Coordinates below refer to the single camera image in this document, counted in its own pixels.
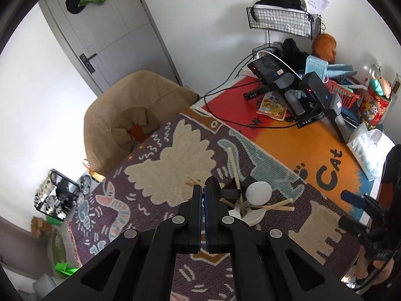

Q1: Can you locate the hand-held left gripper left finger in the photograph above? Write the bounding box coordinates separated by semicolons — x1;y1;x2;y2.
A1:
41;184;204;301

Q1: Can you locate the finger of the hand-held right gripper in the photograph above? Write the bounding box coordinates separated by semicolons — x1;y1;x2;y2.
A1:
341;190;387;211
338;216;377;238

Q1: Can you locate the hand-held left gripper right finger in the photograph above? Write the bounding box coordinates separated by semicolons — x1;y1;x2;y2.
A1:
204;176;364;301

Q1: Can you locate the black utensil holder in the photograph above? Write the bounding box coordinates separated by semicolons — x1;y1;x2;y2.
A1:
219;176;261;214

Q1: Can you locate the white soup spoon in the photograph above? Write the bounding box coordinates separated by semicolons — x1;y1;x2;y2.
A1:
228;207;267;227

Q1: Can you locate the white plastic bag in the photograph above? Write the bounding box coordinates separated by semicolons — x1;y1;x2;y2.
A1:
346;122;396;181

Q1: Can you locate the orange and red mat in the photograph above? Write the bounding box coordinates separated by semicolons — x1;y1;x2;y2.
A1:
189;75;386;223

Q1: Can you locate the dark blue book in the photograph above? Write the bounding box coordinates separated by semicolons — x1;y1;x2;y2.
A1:
341;107;365;128

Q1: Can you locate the purple printed blanket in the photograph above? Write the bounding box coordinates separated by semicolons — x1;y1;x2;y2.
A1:
66;108;361;301

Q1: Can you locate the red cartoon tin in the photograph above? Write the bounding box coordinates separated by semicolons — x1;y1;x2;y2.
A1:
357;86;393;130

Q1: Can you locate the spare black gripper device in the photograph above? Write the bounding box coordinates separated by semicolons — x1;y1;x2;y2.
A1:
294;72;356;143
244;53;306;118

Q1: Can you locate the red plastic basket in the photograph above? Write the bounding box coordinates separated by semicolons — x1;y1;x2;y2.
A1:
326;78;362;107

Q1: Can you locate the yellow snack packet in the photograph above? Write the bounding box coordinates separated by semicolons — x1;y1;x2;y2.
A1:
257;98;287;121

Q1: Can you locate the teal face mask box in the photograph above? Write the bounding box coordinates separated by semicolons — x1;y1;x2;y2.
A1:
305;55;329;77

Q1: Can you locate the bright green plastic bag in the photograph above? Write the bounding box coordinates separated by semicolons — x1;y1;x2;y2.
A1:
55;262;79;278

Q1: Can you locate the green rug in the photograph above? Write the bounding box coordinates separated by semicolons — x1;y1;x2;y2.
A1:
52;227;67;264

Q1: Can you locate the beige upholstered chair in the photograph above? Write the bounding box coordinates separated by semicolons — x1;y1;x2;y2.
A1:
84;70;199;176

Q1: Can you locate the black shoe rack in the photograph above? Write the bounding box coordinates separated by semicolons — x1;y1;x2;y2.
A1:
34;169;94;220

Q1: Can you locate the group of shoes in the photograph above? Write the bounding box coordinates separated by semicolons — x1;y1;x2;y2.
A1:
35;172;93;218

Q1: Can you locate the orange plush toy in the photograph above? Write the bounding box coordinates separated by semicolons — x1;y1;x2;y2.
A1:
312;33;337;63

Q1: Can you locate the cardboard box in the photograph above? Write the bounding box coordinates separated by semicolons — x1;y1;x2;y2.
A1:
30;216;52;239

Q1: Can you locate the plain grey-brown door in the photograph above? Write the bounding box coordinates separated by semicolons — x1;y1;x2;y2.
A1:
0;215;52;276

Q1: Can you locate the grey sofa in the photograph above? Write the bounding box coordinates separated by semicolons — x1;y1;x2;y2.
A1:
0;265;44;301

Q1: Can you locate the grey panelled door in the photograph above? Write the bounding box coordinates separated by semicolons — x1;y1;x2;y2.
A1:
39;0;184;98

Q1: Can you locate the black hat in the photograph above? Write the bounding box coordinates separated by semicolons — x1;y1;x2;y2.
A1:
65;0;84;15

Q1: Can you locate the black power cable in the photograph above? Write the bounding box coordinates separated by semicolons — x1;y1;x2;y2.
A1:
200;52;261;99

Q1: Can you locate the small black wire basket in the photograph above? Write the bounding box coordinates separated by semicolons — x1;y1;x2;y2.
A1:
252;42;282;61

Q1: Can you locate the large black wire basket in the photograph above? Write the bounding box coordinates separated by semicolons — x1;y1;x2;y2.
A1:
246;5;323;41

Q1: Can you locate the black door lock handle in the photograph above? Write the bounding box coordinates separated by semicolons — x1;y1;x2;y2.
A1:
79;53;97;74

